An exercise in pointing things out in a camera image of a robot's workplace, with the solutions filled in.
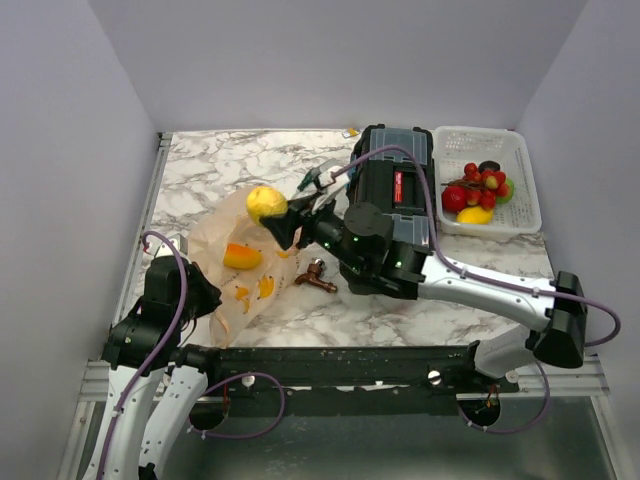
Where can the white plastic basket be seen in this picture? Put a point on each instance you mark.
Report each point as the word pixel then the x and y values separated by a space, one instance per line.
pixel 456 146

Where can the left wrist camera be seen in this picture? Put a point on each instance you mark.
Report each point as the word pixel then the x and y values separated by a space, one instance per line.
pixel 159 247

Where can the red fake apple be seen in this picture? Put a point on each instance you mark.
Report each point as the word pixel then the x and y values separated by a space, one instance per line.
pixel 454 199

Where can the yellow fake lemon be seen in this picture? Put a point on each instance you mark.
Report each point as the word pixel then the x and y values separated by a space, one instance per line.
pixel 475 215

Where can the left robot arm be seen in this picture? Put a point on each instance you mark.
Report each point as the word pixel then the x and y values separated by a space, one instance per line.
pixel 154 380

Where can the yellow fake pear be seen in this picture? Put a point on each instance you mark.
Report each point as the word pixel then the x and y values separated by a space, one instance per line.
pixel 265 201

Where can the orange fake fruit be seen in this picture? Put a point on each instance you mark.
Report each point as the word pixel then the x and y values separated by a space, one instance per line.
pixel 241 257

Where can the green fake guava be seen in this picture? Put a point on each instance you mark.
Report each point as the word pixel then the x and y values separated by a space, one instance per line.
pixel 505 191

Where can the black plastic toolbox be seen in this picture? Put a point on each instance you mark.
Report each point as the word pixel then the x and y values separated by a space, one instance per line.
pixel 395 180

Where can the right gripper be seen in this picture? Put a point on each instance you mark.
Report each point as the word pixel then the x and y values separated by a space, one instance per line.
pixel 283 227

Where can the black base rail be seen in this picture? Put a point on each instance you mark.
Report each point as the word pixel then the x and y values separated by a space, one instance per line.
pixel 347 381

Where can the brown water tap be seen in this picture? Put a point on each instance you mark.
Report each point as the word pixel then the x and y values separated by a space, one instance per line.
pixel 313 277

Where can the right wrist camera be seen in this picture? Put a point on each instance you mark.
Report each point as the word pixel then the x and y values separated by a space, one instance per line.
pixel 332 181

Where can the red fake cherry tomatoes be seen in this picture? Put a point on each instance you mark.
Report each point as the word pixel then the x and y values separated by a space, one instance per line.
pixel 480 187

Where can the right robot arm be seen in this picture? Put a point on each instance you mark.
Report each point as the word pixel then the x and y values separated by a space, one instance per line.
pixel 550 327

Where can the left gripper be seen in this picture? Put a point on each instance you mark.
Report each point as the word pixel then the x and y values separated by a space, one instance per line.
pixel 212 292

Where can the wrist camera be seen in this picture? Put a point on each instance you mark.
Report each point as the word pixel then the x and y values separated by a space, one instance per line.
pixel 159 247
pixel 332 181

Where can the green handled screwdriver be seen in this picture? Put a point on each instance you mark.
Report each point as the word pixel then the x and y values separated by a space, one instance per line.
pixel 310 180

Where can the dark brown fake fruit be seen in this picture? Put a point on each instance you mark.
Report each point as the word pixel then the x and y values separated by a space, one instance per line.
pixel 489 166

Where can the orange translucent plastic bag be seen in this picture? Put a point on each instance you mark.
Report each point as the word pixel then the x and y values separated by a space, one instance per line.
pixel 245 294

